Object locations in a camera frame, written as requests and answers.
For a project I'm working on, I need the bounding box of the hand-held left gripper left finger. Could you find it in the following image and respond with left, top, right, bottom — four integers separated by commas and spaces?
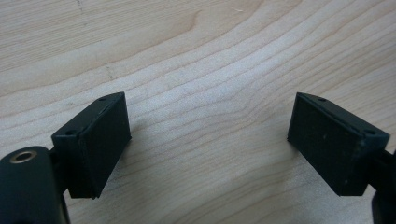
50, 91, 133, 200

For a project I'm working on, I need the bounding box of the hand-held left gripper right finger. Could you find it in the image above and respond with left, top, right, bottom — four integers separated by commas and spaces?
287, 91, 391, 197

